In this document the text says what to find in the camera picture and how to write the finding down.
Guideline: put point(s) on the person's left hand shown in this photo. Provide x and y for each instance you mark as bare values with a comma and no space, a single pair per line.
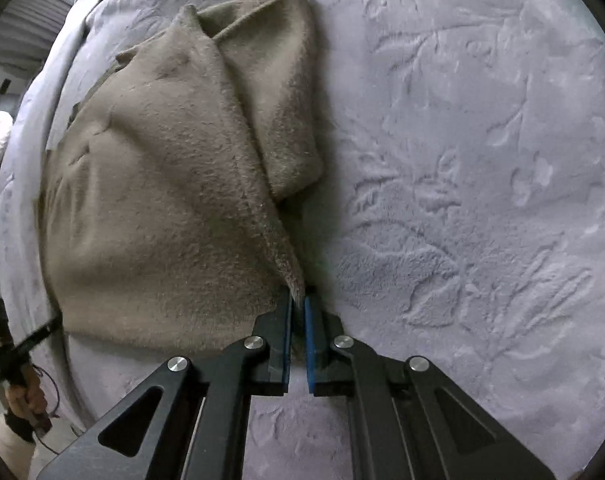
27,395

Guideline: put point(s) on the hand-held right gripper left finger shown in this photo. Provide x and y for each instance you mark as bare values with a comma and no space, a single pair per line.
285,350

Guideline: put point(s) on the lavender embossed blanket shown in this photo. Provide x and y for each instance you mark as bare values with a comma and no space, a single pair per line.
457,160

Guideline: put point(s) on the taupe knit sweater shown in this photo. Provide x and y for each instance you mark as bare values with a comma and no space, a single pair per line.
157,185

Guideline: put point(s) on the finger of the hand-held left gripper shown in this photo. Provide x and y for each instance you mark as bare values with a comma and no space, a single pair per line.
40,335

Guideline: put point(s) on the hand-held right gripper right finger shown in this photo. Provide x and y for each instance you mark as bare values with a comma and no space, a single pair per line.
311,350

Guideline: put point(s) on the person's left forearm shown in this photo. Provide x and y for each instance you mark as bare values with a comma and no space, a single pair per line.
7,447

